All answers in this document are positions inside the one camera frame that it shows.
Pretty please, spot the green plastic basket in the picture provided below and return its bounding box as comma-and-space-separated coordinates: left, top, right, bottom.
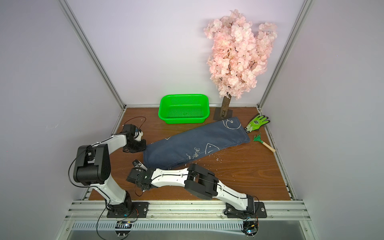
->
158, 94, 210, 124

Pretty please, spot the aluminium front rail frame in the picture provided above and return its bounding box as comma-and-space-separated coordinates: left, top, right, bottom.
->
65, 200, 311, 221

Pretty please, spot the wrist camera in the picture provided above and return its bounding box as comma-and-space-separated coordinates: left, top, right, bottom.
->
132, 160, 148, 171
134, 128, 144, 142

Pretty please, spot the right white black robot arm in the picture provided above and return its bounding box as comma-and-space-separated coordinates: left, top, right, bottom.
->
127, 164, 257, 219

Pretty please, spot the green work glove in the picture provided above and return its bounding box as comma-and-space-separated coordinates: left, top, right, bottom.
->
245, 115, 270, 133

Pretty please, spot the green hand rake wooden handle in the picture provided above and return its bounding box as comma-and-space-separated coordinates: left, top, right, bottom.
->
254, 134, 276, 153

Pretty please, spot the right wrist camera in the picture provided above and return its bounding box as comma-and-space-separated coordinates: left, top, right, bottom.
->
132, 160, 148, 171

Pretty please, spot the left controller board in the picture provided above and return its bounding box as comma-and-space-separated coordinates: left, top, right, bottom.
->
115, 221, 133, 239

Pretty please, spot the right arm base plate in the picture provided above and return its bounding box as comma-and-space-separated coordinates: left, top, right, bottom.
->
224, 201, 267, 220

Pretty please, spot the right controller board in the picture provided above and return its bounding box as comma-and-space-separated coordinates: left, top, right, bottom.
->
242, 221, 259, 237

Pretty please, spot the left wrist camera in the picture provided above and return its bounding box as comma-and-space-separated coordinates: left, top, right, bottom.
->
134, 128, 144, 142

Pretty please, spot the dark blue printed pillowcase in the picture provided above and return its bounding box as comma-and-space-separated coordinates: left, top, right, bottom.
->
143, 117, 250, 170

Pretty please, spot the controller board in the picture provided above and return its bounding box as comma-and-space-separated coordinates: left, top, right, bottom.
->
115, 221, 133, 239
242, 221, 259, 237

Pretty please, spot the pink artificial blossom tree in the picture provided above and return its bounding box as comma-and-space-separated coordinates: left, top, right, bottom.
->
204, 10, 278, 121

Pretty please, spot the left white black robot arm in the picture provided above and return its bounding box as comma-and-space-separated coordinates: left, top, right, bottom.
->
72, 124, 146, 215

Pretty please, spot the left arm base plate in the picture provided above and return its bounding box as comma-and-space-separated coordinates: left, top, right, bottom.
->
107, 202, 149, 219

